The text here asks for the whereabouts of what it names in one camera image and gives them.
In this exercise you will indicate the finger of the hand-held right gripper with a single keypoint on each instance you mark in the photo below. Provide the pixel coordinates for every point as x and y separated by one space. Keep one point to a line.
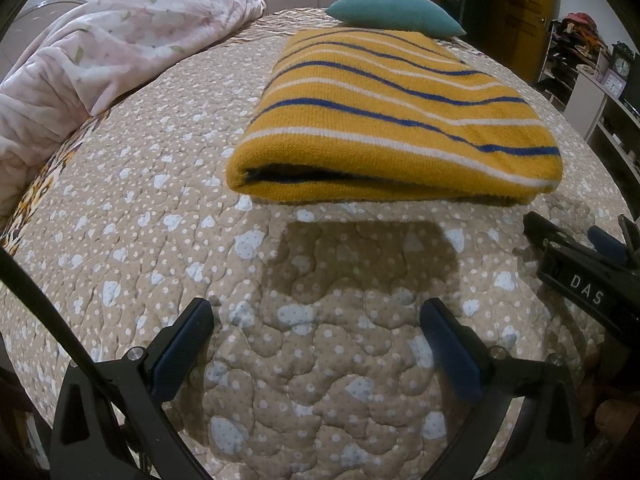
542 230
607 245

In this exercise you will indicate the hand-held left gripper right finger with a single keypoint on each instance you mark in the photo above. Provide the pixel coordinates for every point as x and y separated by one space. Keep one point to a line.
452 347

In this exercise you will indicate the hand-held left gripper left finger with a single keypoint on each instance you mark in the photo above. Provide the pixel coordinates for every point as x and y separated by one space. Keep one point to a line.
180 345

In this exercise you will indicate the yellow striped sweater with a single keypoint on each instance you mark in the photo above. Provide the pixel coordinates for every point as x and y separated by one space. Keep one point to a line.
390 120

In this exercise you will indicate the white shelf unit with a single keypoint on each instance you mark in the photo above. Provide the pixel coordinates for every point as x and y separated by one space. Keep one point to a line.
590 105

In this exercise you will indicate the beige quilted bedspread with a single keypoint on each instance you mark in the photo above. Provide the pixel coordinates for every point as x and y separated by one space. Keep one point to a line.
150 210

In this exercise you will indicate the small pink clock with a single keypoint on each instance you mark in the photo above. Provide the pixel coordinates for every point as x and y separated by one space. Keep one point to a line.
614 85

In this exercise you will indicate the dark mantel clock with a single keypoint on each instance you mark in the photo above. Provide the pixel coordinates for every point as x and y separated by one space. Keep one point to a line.
621 65

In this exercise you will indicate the sunflower print sheet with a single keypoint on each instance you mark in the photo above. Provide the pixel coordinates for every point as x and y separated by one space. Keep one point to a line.
35 195

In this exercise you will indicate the brown wooden door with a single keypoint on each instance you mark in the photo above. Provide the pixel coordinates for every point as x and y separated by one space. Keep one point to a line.
527 15

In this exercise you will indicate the teal pillow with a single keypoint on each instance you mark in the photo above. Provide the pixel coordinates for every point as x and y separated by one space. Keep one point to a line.
395 12

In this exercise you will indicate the pink floral blanket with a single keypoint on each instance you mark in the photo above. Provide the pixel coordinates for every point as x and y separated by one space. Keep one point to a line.
100 55

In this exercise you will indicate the grey curved headboard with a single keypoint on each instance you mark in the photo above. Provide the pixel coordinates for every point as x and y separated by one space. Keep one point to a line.
30 25

